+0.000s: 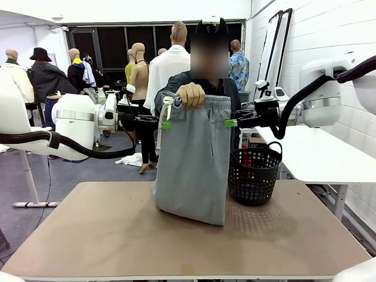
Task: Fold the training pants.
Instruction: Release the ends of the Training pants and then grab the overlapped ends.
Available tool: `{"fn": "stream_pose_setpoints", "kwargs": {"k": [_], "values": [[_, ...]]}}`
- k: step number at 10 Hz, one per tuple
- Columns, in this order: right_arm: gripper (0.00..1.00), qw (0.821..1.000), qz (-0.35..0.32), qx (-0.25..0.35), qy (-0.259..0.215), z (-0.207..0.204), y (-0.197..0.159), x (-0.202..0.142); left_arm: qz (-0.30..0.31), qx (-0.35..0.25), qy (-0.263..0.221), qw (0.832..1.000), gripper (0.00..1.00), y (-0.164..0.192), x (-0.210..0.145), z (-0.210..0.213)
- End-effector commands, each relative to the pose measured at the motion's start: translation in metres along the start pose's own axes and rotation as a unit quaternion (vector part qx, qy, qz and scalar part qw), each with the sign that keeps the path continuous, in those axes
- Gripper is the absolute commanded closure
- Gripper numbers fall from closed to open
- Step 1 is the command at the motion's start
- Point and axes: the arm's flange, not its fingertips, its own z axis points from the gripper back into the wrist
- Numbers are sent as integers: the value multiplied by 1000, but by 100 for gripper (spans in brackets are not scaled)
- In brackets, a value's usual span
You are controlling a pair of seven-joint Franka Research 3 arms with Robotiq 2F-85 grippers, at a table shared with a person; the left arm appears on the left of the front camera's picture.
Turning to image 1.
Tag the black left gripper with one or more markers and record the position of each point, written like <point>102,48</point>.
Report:
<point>127,122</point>

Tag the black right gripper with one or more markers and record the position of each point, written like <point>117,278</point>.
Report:
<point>265,114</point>

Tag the grey training pants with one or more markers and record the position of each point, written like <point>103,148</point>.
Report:
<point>191,164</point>

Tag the person's right forearm dark sleeve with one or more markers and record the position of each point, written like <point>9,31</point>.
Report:
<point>167,88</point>

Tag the person's right hand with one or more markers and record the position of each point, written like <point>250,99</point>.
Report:
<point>191,95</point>

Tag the brown cardboard box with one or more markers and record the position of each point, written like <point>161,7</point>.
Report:
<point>258,141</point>

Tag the person in dark shirt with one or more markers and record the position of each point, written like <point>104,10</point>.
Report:
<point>234,88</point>

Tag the white cloth on floor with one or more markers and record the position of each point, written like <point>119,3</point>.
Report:
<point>129,161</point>

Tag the red item inside basket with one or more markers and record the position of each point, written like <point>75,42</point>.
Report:
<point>246,164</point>

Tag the bare tan mannequin dark skirt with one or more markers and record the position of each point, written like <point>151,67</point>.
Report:
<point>140,76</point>

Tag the white ironing table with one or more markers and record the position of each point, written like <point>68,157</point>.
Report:
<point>113,92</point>

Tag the man in blue floral shirt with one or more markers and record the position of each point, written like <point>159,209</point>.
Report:
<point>239,67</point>

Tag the mannequin in yellow-green top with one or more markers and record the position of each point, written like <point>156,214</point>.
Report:
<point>129,72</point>

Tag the mannequin in white shirt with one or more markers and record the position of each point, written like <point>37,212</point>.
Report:
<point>169,67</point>

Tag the black framed white panel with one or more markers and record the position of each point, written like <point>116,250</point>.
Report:
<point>268,58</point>
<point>286,44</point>

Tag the bare tan mannequin head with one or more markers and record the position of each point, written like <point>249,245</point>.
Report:
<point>162,52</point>

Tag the dark perforated plastic basket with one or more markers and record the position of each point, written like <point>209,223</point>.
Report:
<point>252,191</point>

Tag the large white side table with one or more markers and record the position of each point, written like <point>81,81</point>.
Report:
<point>317,158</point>

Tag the mannequin with yellow scarf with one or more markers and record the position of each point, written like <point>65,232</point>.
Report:
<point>77,73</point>

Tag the half mannequin in blue jeans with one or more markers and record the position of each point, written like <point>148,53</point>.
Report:
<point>49,111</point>

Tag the black brimmed hat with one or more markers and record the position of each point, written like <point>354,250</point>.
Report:
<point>40,54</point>

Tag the mannequin in cream jacket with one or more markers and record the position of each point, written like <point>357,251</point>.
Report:
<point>17,82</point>

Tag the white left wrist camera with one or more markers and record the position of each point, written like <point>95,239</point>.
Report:
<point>130,88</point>

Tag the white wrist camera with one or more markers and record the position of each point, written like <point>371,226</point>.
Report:
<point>261,85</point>
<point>130,88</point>

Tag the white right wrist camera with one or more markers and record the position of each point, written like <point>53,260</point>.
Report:
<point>261,85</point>

